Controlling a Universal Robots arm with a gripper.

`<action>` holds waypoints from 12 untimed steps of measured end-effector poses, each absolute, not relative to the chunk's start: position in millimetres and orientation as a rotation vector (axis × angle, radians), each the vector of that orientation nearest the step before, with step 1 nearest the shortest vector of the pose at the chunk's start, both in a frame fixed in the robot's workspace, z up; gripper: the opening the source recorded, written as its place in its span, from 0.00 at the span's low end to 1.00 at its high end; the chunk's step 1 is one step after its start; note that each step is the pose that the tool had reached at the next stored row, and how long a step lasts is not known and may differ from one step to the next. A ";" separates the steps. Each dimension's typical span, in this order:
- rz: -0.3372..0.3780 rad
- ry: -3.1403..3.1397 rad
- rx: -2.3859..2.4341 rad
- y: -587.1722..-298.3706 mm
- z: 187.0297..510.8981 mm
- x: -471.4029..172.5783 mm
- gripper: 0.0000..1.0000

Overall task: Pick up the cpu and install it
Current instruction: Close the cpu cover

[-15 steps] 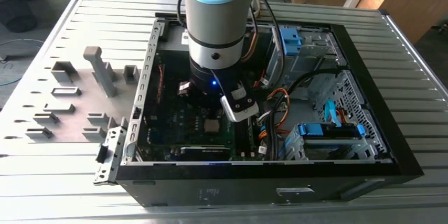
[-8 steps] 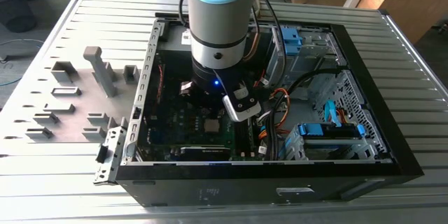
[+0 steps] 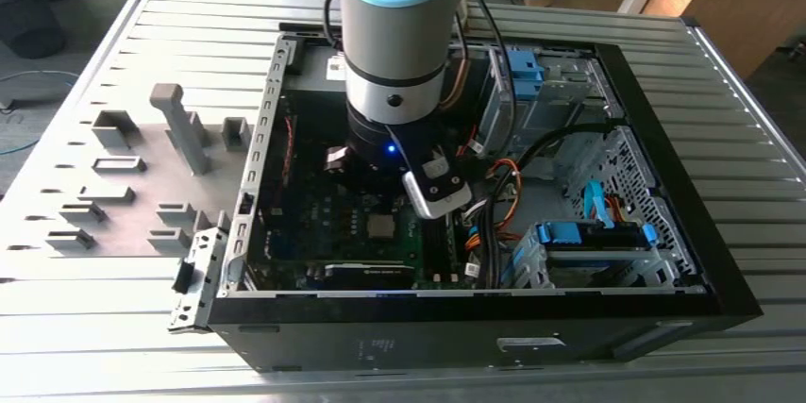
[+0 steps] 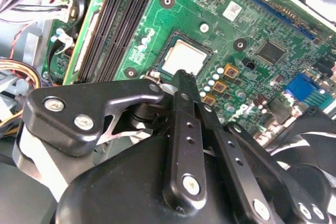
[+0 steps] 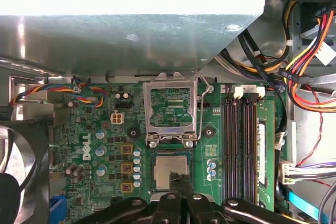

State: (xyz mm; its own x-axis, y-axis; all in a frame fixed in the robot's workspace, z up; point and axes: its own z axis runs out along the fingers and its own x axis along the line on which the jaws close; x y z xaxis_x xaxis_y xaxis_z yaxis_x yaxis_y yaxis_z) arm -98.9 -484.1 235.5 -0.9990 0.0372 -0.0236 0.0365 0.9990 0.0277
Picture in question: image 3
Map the thin red cable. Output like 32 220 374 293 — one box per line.
283 114 299 187

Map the low metal disk bay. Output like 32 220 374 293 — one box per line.
503 218 705 291

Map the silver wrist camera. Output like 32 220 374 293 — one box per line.
402 150 474 220

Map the blue floor cable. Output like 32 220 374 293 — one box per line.
0 70 80 159

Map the CPU socket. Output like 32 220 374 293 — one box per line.
363 211 402 244

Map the black RAM slot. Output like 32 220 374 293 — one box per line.
421 217 442 282
439 213 461 282

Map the black camera cable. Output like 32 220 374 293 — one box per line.
323 0 347 53
471 0 519 147

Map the tall metal disk bay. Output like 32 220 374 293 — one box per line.
482 46 632 177

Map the wooden cabinet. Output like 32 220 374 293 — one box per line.
654 0 806 81

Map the grey parts rack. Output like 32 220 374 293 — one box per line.
3 83 255 260

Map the blue flat data cable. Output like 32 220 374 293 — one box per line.
584 179 620 230

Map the grey power supply unit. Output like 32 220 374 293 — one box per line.
281 46 349 152

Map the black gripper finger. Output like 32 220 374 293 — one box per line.
325 145 354 174

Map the black graphics card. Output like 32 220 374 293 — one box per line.
307 260 417 291

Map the black waste bin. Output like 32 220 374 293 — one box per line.
0 0 70 60

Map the silver square CPU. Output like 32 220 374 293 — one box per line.
367 213 397 240

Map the blue plastic rail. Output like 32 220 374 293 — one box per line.
510 242 538 289

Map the thick black cable bundle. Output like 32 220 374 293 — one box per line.
475 122 617 289

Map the orange red wire bundle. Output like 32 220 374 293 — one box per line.
459 145 526 256

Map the black open PC case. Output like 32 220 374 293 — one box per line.
167 21 765 374

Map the green motherboard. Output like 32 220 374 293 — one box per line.
249 91 478 292

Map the blue carrier with black disk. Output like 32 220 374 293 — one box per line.
534 219 661 253

